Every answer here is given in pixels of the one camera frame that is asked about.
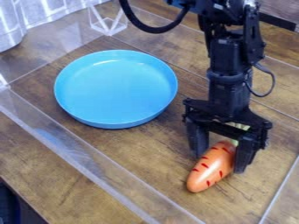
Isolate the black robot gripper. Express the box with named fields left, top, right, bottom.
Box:
left=182, top=98, right=272, bottom=174

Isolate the orange toy carrot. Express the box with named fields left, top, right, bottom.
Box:
left=186, top=140, right=236, bottom=193

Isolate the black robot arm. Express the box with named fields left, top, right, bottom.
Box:
left=164, top=0, right=272, bottom=173

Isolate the blue round tray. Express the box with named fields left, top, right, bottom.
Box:
left=53, top=50, right=177, bottom=130

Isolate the white patterned curtain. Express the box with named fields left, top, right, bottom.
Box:
left=0, top=0, right=109, bottom=53

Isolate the clear acrylic enclosure wall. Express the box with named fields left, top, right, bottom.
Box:
left=0, top=75, right=204, bottom=224

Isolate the clear acrylic corner bracket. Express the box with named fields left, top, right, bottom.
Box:
left=86, top=0, right=126, bottom=36

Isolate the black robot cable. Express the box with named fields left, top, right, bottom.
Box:
left=117, top=0, right=192, bottom=35

